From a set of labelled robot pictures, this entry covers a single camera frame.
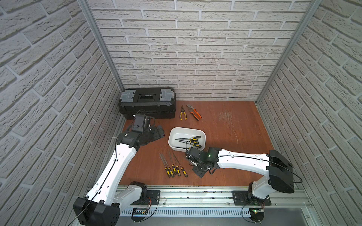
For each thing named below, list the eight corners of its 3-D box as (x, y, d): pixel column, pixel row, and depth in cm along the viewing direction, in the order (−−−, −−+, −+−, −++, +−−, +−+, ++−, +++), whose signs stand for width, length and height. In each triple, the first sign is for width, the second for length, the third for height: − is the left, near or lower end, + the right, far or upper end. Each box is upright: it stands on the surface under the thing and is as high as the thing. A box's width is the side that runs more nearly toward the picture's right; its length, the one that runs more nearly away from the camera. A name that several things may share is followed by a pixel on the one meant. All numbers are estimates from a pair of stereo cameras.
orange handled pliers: (198, 121, 109) (198, 119, 107) (184, 107, 119) (184, 105, 117) (203, 118, 111) (203, 117, 109) (189, 104, 120) (189, 103, 119)
